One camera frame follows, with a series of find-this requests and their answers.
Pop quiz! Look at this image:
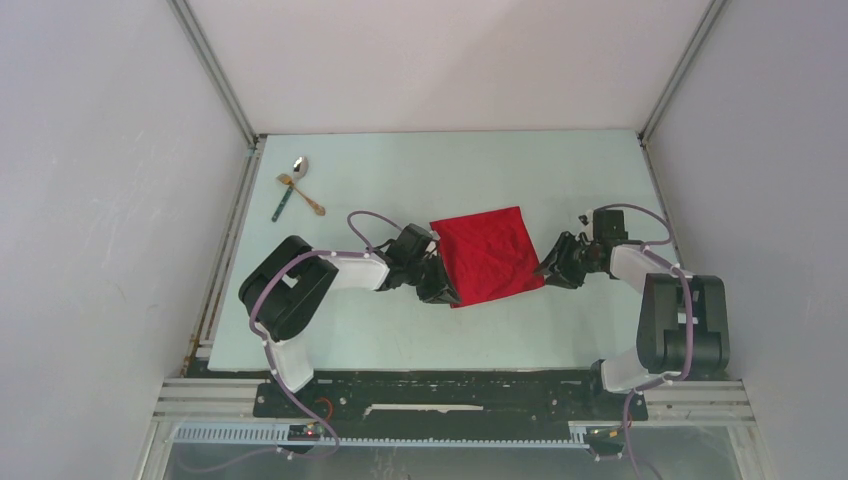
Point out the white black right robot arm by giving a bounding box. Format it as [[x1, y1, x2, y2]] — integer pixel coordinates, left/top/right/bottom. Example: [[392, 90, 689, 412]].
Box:
[[534, 203, 730, 418]]

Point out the silver spoon teal handle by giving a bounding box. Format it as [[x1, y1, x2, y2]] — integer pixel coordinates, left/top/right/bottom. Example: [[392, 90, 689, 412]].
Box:
[[271, 156, 309, 222]]

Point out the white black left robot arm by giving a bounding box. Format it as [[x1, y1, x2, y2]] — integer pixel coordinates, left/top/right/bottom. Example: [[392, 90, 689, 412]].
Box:
[[238, 224, 461, 417]]

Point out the red satin napkin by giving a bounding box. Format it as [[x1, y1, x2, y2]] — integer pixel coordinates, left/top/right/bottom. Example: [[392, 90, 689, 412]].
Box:
[[430, 206, 544, 308]]

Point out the aluminium frame post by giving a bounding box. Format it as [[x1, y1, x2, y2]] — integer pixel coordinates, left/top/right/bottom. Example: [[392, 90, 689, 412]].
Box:
[[639, 0, 731, 145], [167, 0, 259, 148]]

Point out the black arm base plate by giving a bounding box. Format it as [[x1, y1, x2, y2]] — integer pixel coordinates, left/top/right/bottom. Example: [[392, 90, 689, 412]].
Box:
[[253, 370, 647, 440]]

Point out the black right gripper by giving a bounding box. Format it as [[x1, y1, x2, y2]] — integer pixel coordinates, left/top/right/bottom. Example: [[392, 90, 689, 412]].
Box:
[[532, 230, 601, 290]]

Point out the white slotted cable duct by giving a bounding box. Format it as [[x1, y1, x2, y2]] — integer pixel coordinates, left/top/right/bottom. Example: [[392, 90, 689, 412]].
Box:
[[171, 422, 589, 449]]

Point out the left aluminium frame post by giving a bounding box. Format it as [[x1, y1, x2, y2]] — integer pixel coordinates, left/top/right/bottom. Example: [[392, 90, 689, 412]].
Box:
[[167, 0, 259, 148]]

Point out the gold fork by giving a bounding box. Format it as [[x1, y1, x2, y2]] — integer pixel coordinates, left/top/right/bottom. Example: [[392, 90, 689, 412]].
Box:
[[276, 174, 326, 216]]

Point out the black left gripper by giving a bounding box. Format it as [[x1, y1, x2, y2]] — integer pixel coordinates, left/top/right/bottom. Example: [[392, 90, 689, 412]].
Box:
[[404, 252, 462, 306]]

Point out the right aluminium frame post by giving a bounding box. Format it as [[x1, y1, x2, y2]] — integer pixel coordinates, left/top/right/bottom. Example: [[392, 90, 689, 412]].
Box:
[[639, 0, 731, 145]]

